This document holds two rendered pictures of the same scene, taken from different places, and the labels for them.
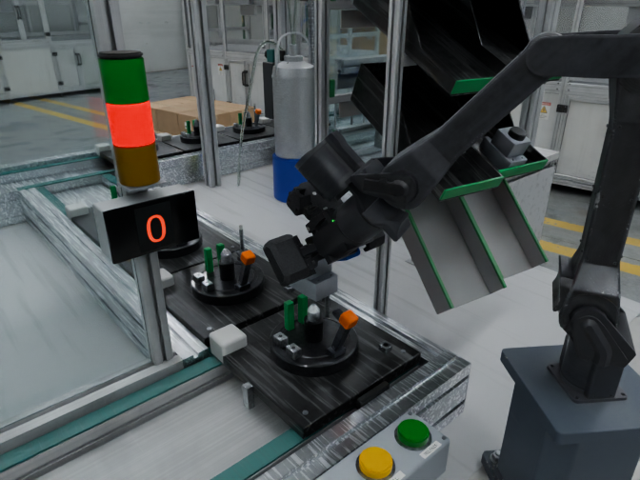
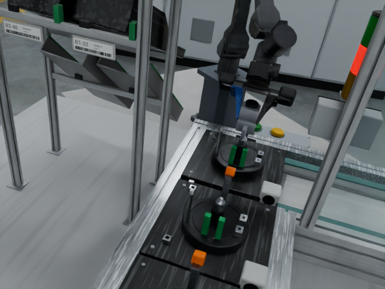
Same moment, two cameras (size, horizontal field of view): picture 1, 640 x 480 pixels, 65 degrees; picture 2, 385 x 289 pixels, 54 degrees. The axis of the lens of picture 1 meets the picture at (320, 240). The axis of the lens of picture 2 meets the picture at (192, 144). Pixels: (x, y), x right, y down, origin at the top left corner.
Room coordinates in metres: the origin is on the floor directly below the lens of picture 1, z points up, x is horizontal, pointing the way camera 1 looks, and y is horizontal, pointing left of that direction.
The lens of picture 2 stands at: (1.24, 0.58, 1.54)
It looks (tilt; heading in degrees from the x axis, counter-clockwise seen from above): 33 degrees down; 233
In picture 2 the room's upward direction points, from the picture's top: 9 degrees clockwise
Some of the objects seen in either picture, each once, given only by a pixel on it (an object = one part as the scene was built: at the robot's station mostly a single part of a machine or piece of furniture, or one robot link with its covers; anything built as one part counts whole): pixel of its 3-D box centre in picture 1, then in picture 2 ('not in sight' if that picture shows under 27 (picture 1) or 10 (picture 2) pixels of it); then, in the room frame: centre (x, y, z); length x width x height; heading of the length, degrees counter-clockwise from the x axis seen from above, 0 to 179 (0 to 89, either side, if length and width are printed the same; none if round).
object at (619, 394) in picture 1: (590, 360); (228, 65); (0.47, -0.31, 1.09); 0.07 x 0.07 x 0.06; 6
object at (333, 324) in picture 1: (313, 342); (238, 158); (0.65, 0.01, 0.98); 0.14 x 0.14 x 0.02
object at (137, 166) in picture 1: (137, 162); (358, 86); (0.62, 0.23, 1.28); 0.05 x 0.05 x 0.05
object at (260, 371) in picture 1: (313, 351); (236, 164); (0.65, 0.01, 0.96); 0.24 x 0.24 x 0.02; 41
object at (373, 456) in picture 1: (375, 464); (277, 133); (0.43, -0.07, 0.96); 0.04 x 0.04 x 0.02
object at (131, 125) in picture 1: (130, 122); (369, 60); (0.62, 0.23, 1.33); 0.05 x 0.05 x 0.05
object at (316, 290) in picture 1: (308, 266); (248, 116); (0.66, 0.02, 1.11); 0.08 x 0.04 x 0.07; 41
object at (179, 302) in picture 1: (227, 267); (217, 212); (0.85, 0.18, 1.01); 0.24 x 0.24 x 0.13; 41
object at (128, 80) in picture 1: (124, 79); (380, 32); (0.62, 0.23, 1.38); 0.05 x 0.05 x 0.05
